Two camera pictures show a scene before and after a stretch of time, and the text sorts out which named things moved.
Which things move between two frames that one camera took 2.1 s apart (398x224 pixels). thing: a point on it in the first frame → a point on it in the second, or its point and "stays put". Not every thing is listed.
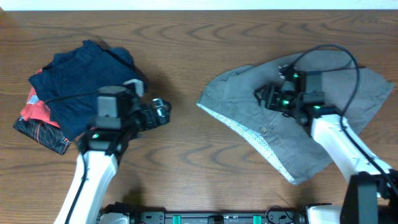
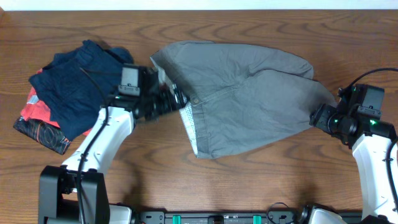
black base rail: x=295 y=215 stays put
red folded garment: x=36 y=109 stays put
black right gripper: x=272 y=96 → x=320 y=116
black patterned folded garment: x=43 y=132 stays put
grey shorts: x=229 y=96 → x=239 y=93
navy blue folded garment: x=71 y=81 stays put
